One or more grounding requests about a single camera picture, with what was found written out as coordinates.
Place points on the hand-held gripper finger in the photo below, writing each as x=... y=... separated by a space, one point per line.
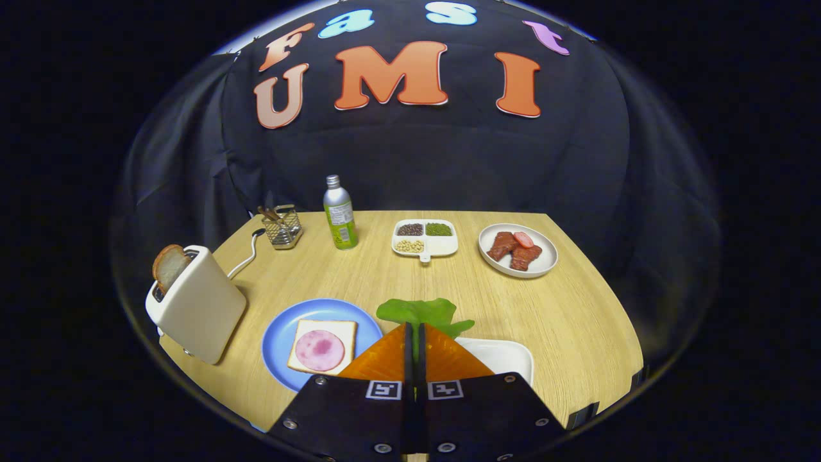
x=422 y=366
x=408 y=366

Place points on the green lettuce leaf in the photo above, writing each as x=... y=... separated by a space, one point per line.
x=417 y=311

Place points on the brown toast slice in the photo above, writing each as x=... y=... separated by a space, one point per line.
x=168 y=266

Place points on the white bread slice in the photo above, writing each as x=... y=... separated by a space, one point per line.
x=347 y=330

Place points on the white square plate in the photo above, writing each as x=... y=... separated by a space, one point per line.
x=507 y=356

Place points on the pink ham slice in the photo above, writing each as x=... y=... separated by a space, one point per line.
x=319 y=350

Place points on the pile of beige beans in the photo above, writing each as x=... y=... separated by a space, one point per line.
x=409 y=246

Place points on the white divided dish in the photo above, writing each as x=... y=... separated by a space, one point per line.
x=442 y=246

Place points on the blue round plate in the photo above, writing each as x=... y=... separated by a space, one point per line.
x=276 y=340

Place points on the pile of dark beans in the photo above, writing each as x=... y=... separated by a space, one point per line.
x=410 y=229

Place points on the pile of green beans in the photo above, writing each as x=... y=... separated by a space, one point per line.
x=439 y=229

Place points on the red-brown meat piece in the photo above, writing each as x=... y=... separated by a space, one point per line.
x=524 y=258
x=501 y=245

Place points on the silver bottle green label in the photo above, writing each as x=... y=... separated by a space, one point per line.
x=340 y=221

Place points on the white round plate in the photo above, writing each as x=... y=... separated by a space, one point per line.
x=545 y=260

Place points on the pink sausage slice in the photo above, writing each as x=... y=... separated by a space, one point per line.
x=523 y=239

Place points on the brown wooden utensils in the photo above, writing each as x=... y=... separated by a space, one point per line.
x=269 y=213

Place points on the white toaster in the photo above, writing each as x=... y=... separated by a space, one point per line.
x=202 y=308

